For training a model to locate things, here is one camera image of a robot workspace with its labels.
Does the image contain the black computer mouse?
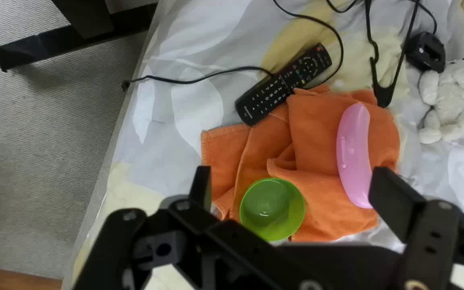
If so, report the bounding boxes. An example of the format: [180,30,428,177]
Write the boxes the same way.
[404,32,446,72]

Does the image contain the white patterned bed sheet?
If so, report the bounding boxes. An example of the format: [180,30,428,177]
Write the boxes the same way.
[60,0,464,290]

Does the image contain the white stuffed toy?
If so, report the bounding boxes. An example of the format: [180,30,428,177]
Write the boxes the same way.
[418,57,464,143]

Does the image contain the black clothes hanger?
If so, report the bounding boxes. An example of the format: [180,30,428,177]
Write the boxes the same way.
[363,0,417,107]

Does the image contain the black cable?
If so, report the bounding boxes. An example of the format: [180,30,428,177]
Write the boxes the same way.
[120,0,346,93]

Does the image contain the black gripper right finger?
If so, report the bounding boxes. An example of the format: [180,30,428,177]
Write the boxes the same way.
[368,167,425,241]

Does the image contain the orange towel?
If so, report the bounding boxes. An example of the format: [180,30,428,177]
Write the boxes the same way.
[201,85,399,241]

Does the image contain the green plastic bowl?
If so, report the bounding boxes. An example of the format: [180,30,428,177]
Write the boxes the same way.
[238,177,305,243]

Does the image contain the black metal stand base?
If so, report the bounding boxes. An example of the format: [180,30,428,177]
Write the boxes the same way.
[0,0,157,70]

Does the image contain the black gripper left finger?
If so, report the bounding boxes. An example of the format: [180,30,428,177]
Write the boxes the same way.
[188,165,210,209]

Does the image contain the pink plastic bowl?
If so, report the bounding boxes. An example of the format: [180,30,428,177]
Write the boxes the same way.
[336,103,371,209]

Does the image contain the black TV remote control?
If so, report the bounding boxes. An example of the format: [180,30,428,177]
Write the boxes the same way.
[234,43,331,125]

